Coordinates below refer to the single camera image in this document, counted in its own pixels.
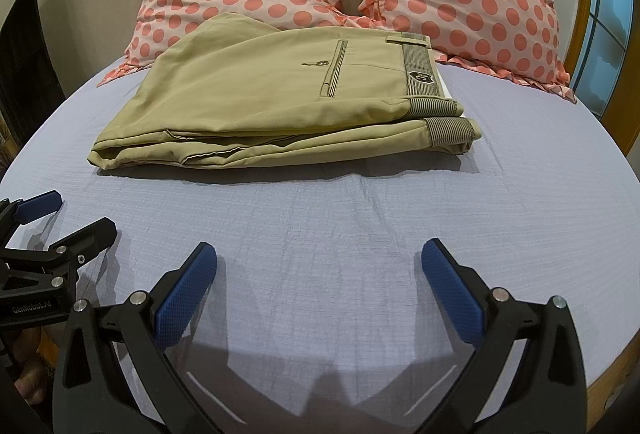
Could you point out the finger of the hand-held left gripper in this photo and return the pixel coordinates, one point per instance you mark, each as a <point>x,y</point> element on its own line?
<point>37,205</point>
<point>85,239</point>

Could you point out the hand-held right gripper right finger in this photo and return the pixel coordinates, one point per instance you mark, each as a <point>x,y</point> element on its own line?
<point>452,294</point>

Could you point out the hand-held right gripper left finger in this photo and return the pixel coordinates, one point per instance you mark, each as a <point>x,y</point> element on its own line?
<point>186,294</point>

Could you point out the khaki pants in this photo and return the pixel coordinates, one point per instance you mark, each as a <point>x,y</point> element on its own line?
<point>260,99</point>

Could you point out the person's left hand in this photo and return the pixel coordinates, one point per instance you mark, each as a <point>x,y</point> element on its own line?
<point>31,376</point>

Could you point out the dark wooden cabinet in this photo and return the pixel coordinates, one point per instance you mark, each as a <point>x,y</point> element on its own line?
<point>25,74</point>

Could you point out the lavender bed sheet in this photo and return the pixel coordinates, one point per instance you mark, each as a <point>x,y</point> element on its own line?
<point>320,214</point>

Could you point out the wooden framed window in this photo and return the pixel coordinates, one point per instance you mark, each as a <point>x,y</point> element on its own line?
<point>607,29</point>

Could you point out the wooden bed frame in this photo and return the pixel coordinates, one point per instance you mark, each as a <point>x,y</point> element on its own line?
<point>612,371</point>

